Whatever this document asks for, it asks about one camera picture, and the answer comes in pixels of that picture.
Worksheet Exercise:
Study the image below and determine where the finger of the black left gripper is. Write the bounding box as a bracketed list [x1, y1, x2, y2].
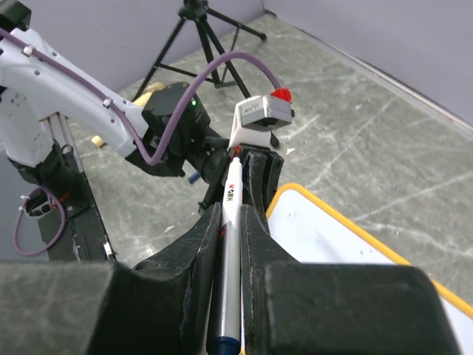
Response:
[243, 146, 284, 218]

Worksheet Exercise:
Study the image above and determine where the aluminium rail frame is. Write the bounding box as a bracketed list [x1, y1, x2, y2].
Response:
[39, 112, 84, 172]

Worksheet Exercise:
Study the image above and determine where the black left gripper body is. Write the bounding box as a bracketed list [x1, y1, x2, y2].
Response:
[186, 137, 230, 213]

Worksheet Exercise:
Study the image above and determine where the black perforated music stand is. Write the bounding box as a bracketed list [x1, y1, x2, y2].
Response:
[135, 1, 267, 98]

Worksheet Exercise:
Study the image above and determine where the wooden rolling pin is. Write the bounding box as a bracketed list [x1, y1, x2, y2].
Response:
[90, 81, 166, 149]

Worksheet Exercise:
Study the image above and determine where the yellow framed small whiteboard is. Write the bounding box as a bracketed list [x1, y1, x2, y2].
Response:
[262, 184, 472, 354]

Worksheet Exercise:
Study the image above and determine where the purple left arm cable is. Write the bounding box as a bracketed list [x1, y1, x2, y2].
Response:
[0, 27, 284, 166]

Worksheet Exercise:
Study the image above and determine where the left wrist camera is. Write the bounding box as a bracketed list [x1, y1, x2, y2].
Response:
[228, 87, 293, 149]

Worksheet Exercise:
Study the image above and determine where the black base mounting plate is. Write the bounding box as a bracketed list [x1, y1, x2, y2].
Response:
[14, 147, 115, 262]

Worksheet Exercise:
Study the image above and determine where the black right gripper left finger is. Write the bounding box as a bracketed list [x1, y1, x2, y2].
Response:
[1, 203, 221, 354]

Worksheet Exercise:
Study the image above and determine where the blue marker cap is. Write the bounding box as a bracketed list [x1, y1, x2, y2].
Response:
[188, 172, 200, 184]

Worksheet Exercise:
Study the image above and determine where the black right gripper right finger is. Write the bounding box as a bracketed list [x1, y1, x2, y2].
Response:
[240, 206, 460, 354]

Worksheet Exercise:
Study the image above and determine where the white marker pen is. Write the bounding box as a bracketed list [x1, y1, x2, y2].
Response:
[206, 157, 243, 354]

